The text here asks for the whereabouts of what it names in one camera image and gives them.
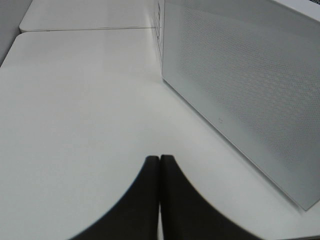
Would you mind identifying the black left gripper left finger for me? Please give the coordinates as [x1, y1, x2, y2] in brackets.
[72, 155, 160, 240]

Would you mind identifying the white microwave door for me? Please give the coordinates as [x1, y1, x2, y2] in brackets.
[162, 0, 320, 210]

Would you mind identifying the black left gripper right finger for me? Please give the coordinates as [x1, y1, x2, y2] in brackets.
[160, 155, 253, 240]

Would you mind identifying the white microwave oven body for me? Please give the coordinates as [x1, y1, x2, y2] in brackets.
[151, 0, 320, 63]

